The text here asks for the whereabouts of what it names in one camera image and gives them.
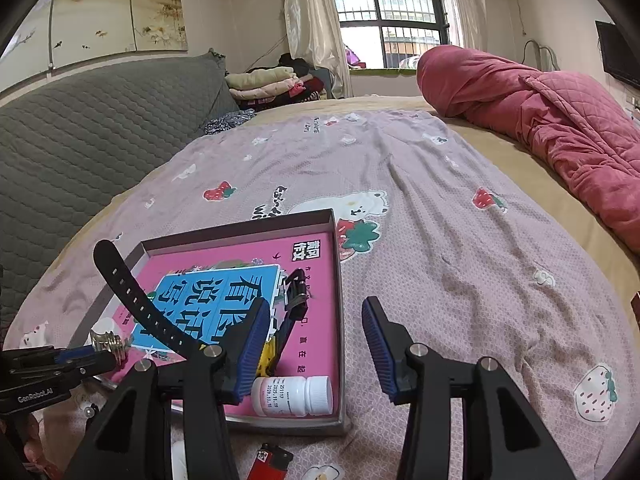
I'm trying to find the pink printed bed sheet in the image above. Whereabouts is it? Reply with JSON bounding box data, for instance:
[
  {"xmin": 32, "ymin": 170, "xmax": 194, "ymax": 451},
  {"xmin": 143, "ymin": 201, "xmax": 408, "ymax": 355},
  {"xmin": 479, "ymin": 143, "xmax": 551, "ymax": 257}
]
[{"xmin": 2, "ymin": 110, "xmax": 636, "ymax": 480}]

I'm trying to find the pink and blue book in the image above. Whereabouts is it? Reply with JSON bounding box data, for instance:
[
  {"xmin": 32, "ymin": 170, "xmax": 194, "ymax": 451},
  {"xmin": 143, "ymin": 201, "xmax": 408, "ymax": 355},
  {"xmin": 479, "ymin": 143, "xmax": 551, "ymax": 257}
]
[{"xmin": 107, "ymin": 230, "xmax": 341, "ymax": 416}]

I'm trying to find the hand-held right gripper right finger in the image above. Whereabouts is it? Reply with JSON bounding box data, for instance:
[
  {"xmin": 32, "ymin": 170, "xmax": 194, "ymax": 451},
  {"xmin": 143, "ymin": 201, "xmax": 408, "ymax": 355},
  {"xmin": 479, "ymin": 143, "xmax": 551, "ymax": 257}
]
[{"xmin": 361, "ymin": 296, "xmax": 576, "ymax": 480}]

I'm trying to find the pink quilted blanket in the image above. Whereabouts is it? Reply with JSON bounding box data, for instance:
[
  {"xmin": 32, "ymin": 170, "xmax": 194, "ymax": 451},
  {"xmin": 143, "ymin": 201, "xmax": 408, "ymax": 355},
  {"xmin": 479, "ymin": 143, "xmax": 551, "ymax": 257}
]
[{"xmin": 416, "ymin": 45, "xmax": 640, "ymax": 253}]

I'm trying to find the person's left hand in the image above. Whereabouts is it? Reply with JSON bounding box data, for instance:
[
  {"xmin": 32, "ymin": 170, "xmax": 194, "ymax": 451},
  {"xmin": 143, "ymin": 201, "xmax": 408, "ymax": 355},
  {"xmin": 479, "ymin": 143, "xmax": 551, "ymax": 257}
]
[{"xmin": 22, "ymin": 412, "xmax": 53, "ymax": 466}]

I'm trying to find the black wall television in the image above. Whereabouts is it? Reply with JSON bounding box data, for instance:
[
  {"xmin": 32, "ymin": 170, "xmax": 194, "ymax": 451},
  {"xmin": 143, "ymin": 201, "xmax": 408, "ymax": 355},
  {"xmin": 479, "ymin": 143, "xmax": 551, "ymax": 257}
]
[{"xmin": 595, "ymin": 20, "xmax": 640, "ymax": 86}]

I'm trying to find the barred window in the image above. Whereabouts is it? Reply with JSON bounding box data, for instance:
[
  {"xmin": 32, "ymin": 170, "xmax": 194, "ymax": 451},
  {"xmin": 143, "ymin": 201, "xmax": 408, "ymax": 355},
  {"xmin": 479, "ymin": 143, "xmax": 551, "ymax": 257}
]
[{"xmin": 327, "ymin": 0, "xmax": 451, "ymax": 68}]

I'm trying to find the brass metal fitting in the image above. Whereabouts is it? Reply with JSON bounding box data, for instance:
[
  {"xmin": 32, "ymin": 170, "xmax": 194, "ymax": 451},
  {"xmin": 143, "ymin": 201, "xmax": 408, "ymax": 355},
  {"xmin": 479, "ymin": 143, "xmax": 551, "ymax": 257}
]
[{"xmin": 90, "ymin": 330, "xmax": 133, "ymax": 361}]

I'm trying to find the red lighter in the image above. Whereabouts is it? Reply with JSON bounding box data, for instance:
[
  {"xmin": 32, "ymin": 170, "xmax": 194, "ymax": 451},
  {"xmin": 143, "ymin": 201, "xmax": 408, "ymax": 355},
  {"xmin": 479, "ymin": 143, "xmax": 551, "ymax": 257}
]
[{"xmin": 248, "ymin": 442, "xmax": 294, "ymax": 480}]

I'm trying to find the blue patterned cloth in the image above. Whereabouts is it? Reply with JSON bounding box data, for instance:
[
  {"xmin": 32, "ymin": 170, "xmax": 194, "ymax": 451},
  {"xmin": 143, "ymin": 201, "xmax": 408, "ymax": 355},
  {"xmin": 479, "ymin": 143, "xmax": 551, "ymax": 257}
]
[{"xmin": 205, "ymin": 110, "xmax": 256, "ymax": 137}]

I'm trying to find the beige curtain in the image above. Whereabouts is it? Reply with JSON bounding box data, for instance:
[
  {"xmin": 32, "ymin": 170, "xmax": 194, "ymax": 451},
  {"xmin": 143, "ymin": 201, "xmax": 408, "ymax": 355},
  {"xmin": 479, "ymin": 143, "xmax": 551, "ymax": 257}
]
[{"xmin": 272, "ymin": 0, "xmax": 353, "ymax": 98}]

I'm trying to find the floral wall painting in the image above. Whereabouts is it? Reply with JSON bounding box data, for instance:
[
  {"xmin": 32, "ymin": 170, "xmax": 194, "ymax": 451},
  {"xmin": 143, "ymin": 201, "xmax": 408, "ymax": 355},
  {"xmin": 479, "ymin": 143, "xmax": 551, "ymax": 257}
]
[{"xmin": 0, "ymin": 0, "xmax": 188, "ymax": 91}]

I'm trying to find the white sheer curtain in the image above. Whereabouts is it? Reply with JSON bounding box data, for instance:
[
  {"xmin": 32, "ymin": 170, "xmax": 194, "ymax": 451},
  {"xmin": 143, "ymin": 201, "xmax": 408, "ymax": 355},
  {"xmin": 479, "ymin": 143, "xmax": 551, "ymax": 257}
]
[{"xmin": 432, "ymin": 0, "xmax": 496, "ymax": 53}]

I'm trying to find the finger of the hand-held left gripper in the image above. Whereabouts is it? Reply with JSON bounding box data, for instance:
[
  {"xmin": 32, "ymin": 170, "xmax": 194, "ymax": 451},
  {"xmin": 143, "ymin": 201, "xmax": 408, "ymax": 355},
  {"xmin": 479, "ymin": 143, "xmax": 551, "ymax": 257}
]
[
  {"xmin": 5, "ymin": 355, "xmax": 120, "ymax": 388},
  {"xmin": 0, "ymin": 344, "xmax": 98, "ymax": 368}
]

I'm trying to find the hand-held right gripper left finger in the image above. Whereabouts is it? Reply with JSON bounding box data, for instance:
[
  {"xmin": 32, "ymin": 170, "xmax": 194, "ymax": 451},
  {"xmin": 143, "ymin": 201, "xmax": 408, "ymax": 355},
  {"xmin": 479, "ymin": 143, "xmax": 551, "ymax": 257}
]
[{"xmin": 65, "ymin": 299, "xmax": 272, "ymax": 480}]

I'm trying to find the yellow watch with black strap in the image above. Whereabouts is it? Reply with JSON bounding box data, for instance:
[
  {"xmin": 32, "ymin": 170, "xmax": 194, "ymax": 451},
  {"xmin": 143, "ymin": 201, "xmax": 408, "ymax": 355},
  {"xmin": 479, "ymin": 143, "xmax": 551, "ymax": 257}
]
[{"xmin": 93, "ymin": 240, "xmax": 311, "ymax": 378}]

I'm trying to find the grey quilted headboard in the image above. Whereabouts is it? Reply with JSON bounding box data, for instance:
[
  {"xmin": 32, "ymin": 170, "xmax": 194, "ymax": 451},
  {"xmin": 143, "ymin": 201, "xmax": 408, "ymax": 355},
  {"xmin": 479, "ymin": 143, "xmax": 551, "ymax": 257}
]
[{"xmin": 0, "ymin": 52, "xmax": 241, "ymax": 341}]

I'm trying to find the stack of folded clothes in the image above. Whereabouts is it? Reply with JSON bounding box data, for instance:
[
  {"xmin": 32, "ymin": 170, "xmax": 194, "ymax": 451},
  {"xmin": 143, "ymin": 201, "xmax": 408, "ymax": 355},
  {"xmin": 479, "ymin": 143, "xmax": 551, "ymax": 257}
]
[{"xmin": 225, "ymin": 66, "xmax": 326, "ymax": 103}]

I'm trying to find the dark grey shallow box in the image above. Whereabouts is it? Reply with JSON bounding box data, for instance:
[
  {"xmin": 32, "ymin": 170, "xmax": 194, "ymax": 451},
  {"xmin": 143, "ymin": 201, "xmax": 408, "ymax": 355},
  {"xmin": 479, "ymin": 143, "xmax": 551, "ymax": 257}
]
[{"xmin": 82, "ymin": 208, "xmax": 351, "ymax": 436}]

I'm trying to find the small white pill bottle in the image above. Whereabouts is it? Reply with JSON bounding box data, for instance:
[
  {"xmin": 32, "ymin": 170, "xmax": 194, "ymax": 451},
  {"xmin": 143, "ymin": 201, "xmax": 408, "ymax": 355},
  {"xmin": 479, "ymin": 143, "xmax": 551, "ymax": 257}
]
[{"xmin": 251, "ymin": 375, "xmax": 333, "ymax": 417}]

